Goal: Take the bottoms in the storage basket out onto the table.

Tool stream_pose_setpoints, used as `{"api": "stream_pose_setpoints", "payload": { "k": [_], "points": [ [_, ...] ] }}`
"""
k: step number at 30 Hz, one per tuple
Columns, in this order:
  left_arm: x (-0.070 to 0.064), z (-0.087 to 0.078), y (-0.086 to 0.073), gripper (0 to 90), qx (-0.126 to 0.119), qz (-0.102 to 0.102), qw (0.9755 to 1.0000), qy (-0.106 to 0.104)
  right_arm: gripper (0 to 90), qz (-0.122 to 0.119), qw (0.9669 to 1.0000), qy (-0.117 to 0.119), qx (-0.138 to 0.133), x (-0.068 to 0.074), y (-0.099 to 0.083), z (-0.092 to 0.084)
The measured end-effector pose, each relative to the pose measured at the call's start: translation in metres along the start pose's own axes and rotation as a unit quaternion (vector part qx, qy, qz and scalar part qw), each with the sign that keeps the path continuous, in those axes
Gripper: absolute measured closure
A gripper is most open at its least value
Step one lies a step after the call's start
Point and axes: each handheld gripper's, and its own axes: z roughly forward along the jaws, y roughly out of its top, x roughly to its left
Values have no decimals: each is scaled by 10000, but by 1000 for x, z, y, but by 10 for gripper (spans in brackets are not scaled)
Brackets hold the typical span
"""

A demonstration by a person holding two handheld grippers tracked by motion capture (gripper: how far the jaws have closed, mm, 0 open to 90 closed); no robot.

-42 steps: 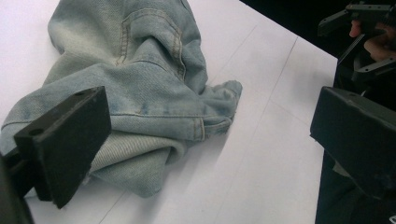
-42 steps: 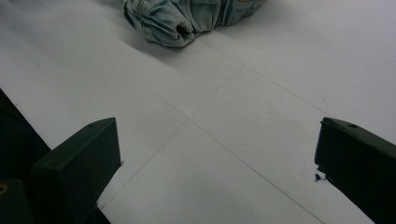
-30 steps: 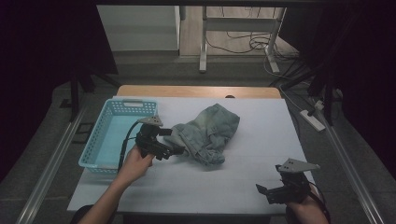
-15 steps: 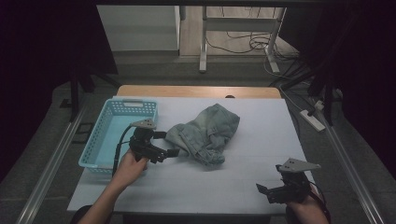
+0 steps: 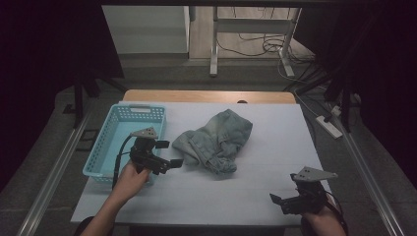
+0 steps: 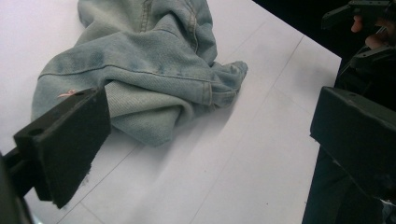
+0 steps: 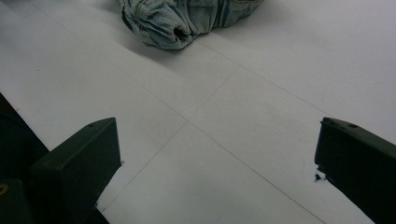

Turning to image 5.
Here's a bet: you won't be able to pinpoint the white power strip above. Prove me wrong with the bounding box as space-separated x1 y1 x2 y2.
315 115 344 140

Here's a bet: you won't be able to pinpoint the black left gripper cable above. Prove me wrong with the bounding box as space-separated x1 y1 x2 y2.
112 135 135 190

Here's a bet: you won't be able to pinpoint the white cabinet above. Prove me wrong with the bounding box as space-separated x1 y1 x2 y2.
101 4 191 55

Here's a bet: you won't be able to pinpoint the black tripod stand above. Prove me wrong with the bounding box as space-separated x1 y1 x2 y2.
63 73 127 130

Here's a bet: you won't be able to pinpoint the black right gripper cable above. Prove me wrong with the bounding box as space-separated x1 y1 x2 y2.
326 191 349 236

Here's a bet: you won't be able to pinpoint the white desk frame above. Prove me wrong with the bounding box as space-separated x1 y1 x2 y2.
209 6 303 79

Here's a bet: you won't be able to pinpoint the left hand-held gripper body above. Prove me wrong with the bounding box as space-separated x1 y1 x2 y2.
129 127 172 175

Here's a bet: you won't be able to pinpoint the black curtain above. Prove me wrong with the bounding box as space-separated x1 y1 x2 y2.
0 0 125 193
294 0 417 190

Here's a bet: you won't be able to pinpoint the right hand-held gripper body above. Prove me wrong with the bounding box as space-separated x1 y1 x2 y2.
282 166 338 215

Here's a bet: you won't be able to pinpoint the aluminium rail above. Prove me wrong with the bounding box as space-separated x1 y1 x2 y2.
16 109 94 236
338 126 407 236

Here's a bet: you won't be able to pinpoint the person's right hand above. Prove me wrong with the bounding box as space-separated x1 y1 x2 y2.
302 206 347 236

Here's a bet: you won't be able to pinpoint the light blue plastic basket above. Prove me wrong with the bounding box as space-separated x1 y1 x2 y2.
82 103 167 184

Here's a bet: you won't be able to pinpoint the person's left hand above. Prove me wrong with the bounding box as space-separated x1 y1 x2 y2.
111 160 151 201

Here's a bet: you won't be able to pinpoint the wooden table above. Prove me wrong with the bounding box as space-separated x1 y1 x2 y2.
122 88 297 105

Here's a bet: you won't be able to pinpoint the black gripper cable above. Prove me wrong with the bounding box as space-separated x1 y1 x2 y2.
326 191 349 236
112 135 135 190

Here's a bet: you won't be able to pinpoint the faded blue denim garment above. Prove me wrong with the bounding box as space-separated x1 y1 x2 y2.
171 108 254 175

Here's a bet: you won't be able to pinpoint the white table cover board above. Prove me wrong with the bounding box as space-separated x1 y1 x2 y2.
70 100 332 228

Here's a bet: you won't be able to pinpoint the black floor cables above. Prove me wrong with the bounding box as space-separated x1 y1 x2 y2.
217 30 318 67

